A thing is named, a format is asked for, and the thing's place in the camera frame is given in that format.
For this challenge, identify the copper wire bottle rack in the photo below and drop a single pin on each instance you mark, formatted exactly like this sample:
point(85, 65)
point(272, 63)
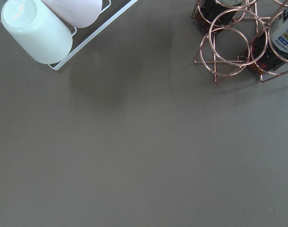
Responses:
point(234, 30)

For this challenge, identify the white upturned cup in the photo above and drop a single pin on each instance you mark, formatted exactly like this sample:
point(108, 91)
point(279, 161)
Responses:
point(37, 30)

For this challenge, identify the white wire cup rack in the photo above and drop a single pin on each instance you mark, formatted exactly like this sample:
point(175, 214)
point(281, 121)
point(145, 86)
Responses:
point(111, 10)

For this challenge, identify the pink upturned cup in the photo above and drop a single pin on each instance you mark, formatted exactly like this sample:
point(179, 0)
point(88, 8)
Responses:
point(78, 13)

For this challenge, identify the tea bottle in rack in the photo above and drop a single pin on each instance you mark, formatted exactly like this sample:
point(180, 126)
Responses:
point(208, 10)
point(273, 56)

